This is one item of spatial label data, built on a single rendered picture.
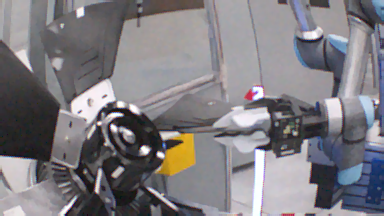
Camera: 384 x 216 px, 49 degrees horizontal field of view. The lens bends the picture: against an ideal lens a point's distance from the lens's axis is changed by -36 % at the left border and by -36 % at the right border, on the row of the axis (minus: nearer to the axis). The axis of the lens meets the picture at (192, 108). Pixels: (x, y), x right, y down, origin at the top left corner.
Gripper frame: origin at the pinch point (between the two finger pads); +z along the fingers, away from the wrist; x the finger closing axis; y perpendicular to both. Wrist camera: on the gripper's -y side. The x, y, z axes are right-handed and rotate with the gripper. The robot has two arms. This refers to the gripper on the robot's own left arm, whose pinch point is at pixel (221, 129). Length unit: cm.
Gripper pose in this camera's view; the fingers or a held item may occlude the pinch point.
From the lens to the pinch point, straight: 99.7
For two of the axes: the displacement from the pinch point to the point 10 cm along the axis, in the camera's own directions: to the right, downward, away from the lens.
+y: 0.4, 3.4, -9.4
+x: 0.9, 9.4, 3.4
